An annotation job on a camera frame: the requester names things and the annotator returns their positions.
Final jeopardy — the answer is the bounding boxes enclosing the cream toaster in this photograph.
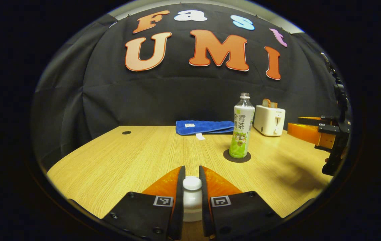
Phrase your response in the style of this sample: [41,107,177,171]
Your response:
[253,105,286,137]

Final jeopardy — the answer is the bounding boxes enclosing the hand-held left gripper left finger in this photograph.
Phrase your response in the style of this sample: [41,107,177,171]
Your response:
[102,166,186,241]

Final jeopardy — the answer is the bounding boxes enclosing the clear plastic water bottle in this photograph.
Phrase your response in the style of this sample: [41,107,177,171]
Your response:
[229,93,255,159]

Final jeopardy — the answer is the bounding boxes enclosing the blue folded towel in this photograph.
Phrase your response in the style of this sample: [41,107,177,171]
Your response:
[176,120,235,140]

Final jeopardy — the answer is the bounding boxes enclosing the black backdrop cloth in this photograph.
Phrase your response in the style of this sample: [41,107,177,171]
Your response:
[31,3,348,171]

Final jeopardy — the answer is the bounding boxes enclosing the dark brown round coaster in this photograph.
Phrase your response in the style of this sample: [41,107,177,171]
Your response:
[223,149,252,163]

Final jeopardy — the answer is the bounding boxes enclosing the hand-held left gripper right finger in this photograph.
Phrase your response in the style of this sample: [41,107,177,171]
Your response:
[199,165,283,239]

